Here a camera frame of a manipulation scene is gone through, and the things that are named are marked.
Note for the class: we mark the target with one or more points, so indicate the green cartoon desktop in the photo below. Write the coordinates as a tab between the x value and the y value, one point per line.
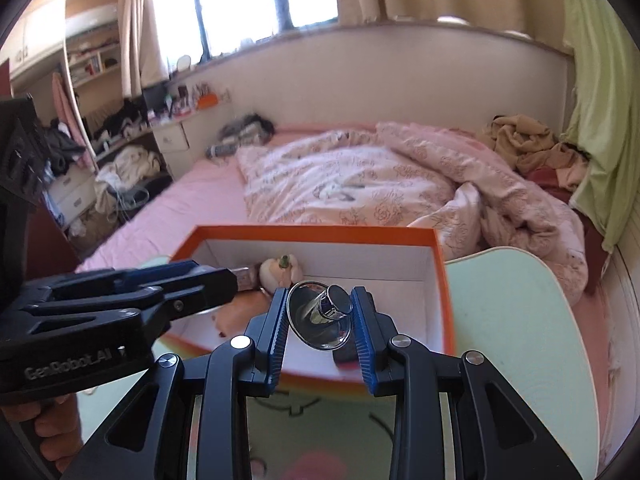
500	335

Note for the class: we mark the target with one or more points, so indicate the window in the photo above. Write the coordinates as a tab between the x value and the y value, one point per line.
235	0

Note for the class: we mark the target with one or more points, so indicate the beige clothes pile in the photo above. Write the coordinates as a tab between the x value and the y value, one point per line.
520	140

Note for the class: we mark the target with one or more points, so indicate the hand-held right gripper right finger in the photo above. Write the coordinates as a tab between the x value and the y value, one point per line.
362	335

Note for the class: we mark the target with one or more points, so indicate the black monitor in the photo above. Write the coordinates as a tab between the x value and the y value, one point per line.
154	97

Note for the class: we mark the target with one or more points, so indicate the white drawer unit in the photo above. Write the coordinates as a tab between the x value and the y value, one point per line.
70	190

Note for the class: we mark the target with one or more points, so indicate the orange cardboard box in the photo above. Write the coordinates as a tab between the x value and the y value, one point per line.
390	285

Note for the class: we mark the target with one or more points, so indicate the dark red cabinet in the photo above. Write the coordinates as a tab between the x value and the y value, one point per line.
47	240

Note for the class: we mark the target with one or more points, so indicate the black case with pink edge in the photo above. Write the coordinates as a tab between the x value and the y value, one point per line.
345	357

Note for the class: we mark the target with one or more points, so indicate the dark red cloth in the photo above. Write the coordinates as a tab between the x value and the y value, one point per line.
550	180

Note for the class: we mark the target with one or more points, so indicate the white clothes pile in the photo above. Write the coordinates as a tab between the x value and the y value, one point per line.
130	160

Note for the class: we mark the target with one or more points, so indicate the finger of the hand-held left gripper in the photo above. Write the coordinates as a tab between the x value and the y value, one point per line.
145	272
200	292

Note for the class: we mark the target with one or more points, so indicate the orange storage box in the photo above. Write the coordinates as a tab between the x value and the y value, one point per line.
207	101

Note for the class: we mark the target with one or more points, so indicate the pink hanging cloth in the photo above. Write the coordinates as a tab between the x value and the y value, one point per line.
65	105

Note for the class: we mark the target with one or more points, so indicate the grey clothes pile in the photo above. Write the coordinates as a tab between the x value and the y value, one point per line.
245	127

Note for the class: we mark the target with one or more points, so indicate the person's left hand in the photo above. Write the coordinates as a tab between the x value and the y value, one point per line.
55	430

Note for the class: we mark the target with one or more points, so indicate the small round white mirror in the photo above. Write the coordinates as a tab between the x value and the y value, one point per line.
184	62

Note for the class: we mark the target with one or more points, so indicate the green curtain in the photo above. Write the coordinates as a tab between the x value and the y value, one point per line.
600	110

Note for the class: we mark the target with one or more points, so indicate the tan bear plush toy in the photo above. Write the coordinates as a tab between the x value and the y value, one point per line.
240	315

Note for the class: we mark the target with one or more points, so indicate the wall shelf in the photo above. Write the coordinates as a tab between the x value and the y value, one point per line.
95	62

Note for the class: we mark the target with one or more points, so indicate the white nightstand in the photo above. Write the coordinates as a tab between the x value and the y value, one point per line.
172	140

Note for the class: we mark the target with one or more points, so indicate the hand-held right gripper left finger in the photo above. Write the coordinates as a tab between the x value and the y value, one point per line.
277	330

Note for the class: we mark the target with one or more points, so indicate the narrow beige curtain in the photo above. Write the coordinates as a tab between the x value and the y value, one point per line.
145	25

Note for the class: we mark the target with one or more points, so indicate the shiny silver round object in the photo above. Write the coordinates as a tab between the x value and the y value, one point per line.
320	330

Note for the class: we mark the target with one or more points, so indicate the pink floral quilt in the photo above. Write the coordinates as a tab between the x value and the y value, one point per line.
350	180

